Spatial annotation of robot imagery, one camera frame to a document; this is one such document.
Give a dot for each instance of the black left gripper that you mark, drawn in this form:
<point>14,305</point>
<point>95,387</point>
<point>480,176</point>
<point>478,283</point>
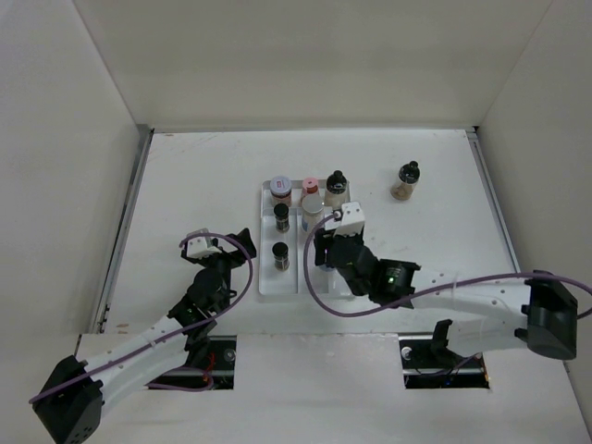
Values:
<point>235,258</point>

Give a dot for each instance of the dark spice bottle black cap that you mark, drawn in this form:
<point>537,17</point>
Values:
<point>282,217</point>

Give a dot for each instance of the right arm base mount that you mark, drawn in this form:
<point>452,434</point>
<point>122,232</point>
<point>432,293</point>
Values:
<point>427,363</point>

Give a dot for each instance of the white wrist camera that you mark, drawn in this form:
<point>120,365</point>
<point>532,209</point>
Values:
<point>347,221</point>
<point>198,245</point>

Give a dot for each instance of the grinder jar white contents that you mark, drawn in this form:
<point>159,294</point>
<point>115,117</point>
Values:
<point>336,190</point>

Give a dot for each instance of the white divided organizer tray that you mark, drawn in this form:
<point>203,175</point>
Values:
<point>290,285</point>

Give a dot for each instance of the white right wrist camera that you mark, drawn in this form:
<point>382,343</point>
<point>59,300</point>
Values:
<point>347,221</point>

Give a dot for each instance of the grinder jar right black top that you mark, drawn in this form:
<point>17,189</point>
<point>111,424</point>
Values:
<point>408,176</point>

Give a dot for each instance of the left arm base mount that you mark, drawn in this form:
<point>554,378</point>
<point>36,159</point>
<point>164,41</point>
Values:
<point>211,368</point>

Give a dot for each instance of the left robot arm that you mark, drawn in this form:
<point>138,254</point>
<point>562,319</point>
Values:
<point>79,393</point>

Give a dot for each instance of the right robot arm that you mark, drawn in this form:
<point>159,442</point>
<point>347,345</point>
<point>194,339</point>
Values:
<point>534,310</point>

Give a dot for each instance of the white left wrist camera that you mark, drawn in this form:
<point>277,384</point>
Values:
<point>198,245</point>

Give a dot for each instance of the pink cap spice jar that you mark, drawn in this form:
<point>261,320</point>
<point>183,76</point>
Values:
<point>310,186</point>

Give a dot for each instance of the orange label silver cap jar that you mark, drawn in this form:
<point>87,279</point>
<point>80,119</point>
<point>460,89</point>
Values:
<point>281,189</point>

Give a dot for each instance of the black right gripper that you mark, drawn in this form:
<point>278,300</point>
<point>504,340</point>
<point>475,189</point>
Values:
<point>324,240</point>

